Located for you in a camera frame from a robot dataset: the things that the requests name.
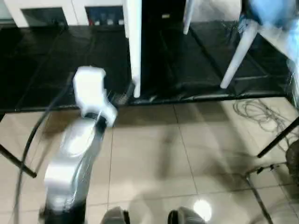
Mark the white plastic table leg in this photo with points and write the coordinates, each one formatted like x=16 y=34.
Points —
x=135 y=46
x=236 y=58
x=188 y=16
x=127 y=18

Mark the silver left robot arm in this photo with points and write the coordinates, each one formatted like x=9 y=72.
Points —
x=72 y=158

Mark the black work mat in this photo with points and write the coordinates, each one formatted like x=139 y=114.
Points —
x=70 y=58

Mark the black box with gold label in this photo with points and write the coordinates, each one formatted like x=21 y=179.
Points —
x=163 y=9

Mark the white glass-door cabinet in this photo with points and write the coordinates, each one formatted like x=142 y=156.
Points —
x=74 y=9

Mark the dark robot left foot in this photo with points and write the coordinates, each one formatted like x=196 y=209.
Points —
x=115 y=215

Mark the dark robot foot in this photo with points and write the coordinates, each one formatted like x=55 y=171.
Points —
x=184 y=215
x=115 y=215

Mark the black stand leg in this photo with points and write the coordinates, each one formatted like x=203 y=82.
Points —
x=278 y=137
x=18 y=161

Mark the dark robot right foot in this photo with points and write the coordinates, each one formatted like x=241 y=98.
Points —
x=184 y=215

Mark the chrome bent tube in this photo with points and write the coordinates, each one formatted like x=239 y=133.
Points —
x=257 y=191

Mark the brown woven stool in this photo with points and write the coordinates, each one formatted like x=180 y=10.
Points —
x=293 y=158

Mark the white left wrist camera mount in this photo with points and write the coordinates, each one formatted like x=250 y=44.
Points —
x=91 y=91

